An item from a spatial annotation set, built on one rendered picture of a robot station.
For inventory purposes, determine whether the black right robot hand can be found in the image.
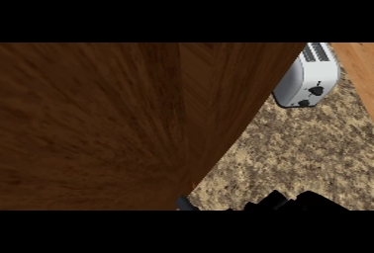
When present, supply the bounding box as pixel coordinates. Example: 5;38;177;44
223;189;350;211

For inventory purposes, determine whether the brown wooden cabinet door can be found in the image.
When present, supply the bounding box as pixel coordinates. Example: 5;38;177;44
0;42;307;211

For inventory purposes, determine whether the white toaster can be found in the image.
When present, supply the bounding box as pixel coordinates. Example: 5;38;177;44
272;42;340;109

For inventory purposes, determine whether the pale wooden panel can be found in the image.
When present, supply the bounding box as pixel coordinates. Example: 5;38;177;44
328;42;374;123

